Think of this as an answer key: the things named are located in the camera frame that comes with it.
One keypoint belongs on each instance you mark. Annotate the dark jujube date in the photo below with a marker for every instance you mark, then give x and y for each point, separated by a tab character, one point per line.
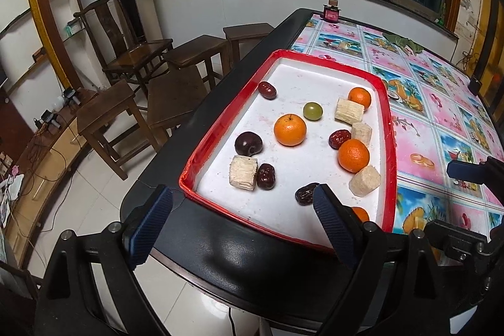
306	195
265	176

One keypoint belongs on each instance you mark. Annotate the red jujube date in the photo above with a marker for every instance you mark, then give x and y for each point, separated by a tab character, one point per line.
267	90
338	139

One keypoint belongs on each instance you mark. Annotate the fruit print tablecloth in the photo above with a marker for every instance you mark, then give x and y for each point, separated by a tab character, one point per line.
433	111

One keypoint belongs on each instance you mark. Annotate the green grape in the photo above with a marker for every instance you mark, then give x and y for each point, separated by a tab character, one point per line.
312	111

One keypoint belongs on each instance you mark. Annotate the small black device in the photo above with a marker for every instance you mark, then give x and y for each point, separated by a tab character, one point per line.
71	96
49	119

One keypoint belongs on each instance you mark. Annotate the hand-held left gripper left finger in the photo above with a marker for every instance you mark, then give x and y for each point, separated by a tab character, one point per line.
151	225

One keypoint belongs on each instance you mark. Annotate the wooden armchair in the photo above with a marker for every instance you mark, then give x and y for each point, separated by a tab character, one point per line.
134	54

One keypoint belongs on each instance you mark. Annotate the dark purple plum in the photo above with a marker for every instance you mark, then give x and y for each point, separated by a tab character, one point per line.
248	143

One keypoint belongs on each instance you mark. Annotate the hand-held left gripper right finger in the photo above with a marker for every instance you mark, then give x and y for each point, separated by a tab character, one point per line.
334	225

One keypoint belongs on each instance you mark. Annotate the low wooden cabinet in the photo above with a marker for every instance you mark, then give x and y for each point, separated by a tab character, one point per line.
51	159

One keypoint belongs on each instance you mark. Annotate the wafer piece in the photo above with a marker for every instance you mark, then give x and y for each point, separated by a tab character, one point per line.
362	133

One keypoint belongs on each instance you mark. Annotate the red tray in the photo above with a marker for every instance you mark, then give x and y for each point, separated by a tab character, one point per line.
315	80

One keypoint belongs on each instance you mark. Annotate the beige wafer block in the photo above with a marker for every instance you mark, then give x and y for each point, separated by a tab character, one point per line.
348	111
365	181

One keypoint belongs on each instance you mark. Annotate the red jar with lid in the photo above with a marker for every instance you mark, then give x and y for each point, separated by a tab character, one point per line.
330	12

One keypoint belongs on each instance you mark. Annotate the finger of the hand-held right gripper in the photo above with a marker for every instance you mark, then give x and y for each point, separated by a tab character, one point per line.
464	170
460	245

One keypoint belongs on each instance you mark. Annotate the orange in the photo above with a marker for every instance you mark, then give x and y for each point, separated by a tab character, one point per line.
353	155
361	214
360	96
290	129

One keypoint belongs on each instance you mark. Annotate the small black box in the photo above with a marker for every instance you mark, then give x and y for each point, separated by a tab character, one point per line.
475	85

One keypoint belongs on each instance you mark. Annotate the wooden stool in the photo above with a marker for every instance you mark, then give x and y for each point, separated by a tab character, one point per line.
248	31
104	107
195	50
173	96

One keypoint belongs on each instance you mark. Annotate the wooden wall shelf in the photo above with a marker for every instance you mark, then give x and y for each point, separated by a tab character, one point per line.
47	25

